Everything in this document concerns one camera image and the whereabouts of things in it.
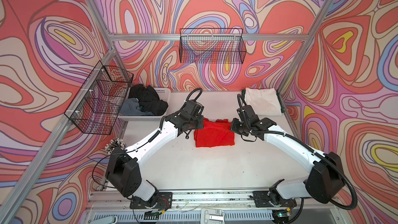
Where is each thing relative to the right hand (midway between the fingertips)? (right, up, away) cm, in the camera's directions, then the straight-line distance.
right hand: (232, 129), depth 84 cm
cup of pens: (-60, -5, -9) cm, 61 cm away
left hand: (-16, +5, -2) cm, 17 cm away
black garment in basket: (-51, +17, +17) cm, 57 cm away
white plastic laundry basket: (-44, +22, +27) cm, 56 cm away
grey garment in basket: (-63, +13, +15) cm, 66 cm away
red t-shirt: (-9, -3, +2) cm, 10 cm away
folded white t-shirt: (+29, +16, +25) cm, 41 cm away
